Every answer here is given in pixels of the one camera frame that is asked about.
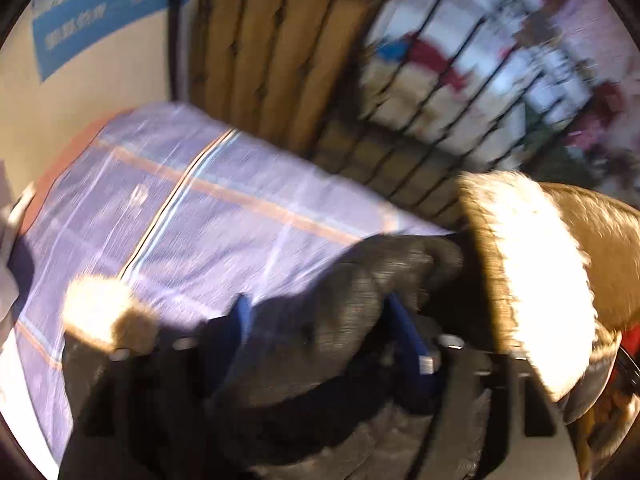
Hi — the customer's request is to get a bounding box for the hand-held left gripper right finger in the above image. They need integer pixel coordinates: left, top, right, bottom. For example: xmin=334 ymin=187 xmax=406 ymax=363
xmin=383 ymin=293 xmax=577 ymax=480

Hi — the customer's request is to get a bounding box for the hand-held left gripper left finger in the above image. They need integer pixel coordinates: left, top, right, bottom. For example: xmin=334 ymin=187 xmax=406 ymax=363
xmin=60 ymin=294 xmax=254 ymax=480

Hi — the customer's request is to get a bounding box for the black quilted fur-trimmed jacket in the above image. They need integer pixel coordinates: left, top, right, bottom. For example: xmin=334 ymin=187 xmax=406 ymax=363
xmin=59 ymin=170 xmax=640 ymax=480

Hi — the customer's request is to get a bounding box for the blue plaid bed sheet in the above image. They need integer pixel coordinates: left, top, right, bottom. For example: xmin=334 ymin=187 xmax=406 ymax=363
xmin=0 ymin=102 xmax=453 ymax=467

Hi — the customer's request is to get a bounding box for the white background bed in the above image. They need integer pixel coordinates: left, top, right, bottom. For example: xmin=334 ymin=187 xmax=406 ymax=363
xmin=364 ymin=0 xmax=553 ymax=163

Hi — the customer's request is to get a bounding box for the wooden board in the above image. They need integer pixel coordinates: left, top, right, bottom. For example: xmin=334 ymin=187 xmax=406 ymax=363
xmin=190 ymin=0 xmax=375 ymax=157

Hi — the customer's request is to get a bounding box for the red blanket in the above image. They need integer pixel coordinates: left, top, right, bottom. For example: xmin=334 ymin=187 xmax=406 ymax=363
xmin=404 ymin=34 xmax=472 ymax=92

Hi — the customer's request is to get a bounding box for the small blue item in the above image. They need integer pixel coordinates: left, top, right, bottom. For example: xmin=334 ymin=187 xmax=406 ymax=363
xmin=375 ymin=40 xmax=409 ymax=62

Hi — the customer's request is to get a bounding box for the black iron bed frame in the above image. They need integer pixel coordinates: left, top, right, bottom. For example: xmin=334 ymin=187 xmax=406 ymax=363
xmin=166 ymin=0 xmax=603 ymax=233

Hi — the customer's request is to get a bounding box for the blue wall poster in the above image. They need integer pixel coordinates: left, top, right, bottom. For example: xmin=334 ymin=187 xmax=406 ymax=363
xmin=30 ymin=0 xmax=194 ymax=84

